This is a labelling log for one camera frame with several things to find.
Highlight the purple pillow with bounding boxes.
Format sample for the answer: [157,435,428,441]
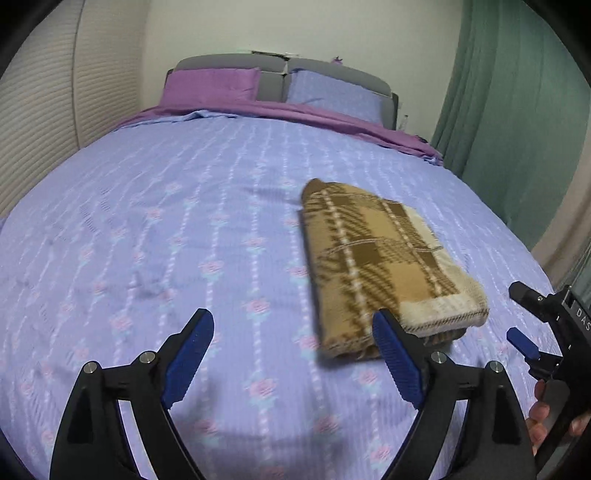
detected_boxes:
[159,68,260,107]

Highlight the green curtain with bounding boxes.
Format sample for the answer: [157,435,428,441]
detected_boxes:
[432,1,590,248]

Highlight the lavender floral pillow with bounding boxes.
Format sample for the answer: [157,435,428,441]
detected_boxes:
[287,70,384,126]

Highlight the grey upholstered headboard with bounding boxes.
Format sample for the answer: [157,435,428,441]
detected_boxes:
[164,54,401,132]

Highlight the right hand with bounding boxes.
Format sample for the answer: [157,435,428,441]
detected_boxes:
[525,380,591,457]

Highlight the lavender floral bed cover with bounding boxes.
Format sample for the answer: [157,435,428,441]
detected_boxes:
[1,117,557,479]

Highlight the purple bed sheet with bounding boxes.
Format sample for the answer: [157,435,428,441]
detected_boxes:
[116,100,443,166]

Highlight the white louvered wardrobe doors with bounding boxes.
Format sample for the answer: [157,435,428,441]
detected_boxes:
[1,1,150,216]

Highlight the beige curtain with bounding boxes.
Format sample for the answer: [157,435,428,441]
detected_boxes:
[532,203,590,287]

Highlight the brown plaid knit sweater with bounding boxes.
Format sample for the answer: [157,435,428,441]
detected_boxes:
[301,178,489,358]

